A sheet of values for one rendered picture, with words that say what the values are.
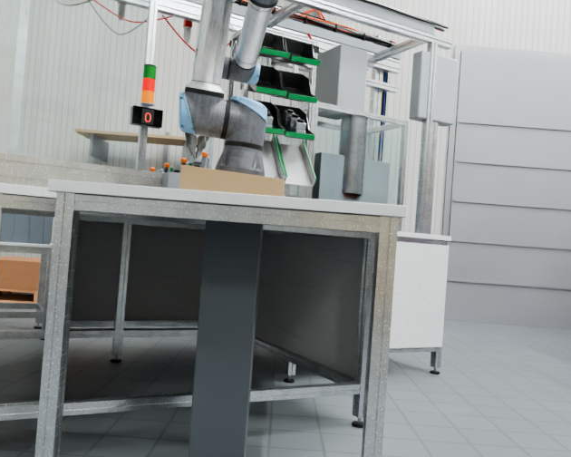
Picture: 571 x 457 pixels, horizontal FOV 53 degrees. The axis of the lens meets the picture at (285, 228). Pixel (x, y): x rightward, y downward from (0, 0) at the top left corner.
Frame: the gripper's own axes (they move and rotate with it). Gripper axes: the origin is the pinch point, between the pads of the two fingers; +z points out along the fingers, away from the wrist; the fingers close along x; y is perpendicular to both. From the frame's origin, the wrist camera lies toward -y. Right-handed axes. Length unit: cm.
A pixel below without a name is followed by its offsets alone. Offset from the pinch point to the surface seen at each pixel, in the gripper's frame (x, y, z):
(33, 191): -53, 4, 19
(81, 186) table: -45, 47, 19
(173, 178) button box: -8.5, 3.5, 9.5
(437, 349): 190, -69, 88
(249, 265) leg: 2, 48, 36
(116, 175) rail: -26.3, -4.2, 10.2
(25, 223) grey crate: -39, -206, 29
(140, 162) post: -10.5, -35.5, 1.0
